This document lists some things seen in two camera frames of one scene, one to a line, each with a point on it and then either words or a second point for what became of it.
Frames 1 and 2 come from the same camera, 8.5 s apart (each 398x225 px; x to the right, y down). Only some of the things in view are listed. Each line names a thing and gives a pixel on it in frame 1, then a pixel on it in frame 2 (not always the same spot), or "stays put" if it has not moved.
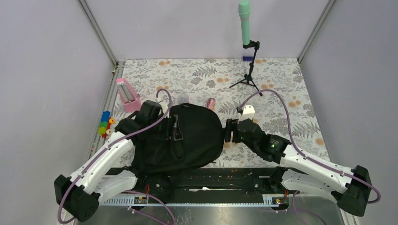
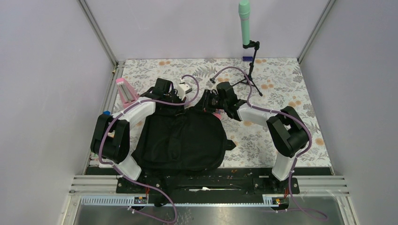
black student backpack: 202,145 stays put
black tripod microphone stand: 247,79 stays put
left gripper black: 169,132 -> 179,100
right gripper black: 231,125 -> 208,94
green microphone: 244,11 stays put
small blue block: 247,58 stays put
